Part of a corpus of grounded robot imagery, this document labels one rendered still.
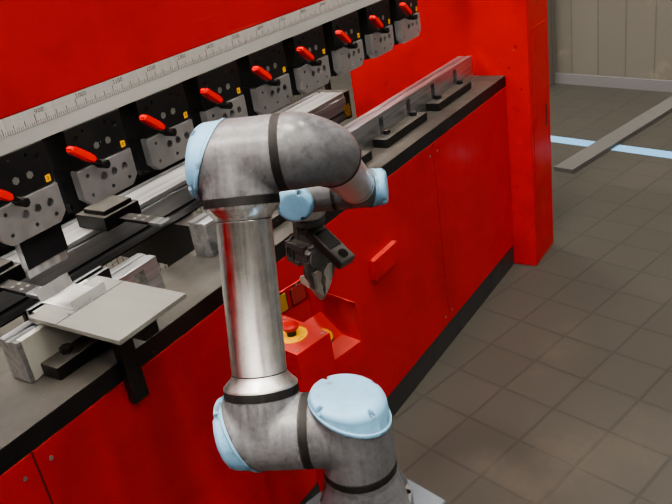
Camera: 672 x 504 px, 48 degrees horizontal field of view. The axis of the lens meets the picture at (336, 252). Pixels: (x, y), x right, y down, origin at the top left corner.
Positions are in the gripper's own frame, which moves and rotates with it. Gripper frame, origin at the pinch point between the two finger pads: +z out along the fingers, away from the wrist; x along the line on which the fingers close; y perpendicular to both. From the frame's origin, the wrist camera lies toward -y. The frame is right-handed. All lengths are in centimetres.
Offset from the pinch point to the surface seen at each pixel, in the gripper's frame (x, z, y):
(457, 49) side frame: -163, -8, 77
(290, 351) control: 14.8, 5.5, -3.2
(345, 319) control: -4.4, 8.4, -1.8
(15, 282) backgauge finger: 49, -13, 44
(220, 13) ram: -16, -57, 42
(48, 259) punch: 47, -22, 30
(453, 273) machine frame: -105, 60, 39
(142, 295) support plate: 37.7, -15.3, 12.5
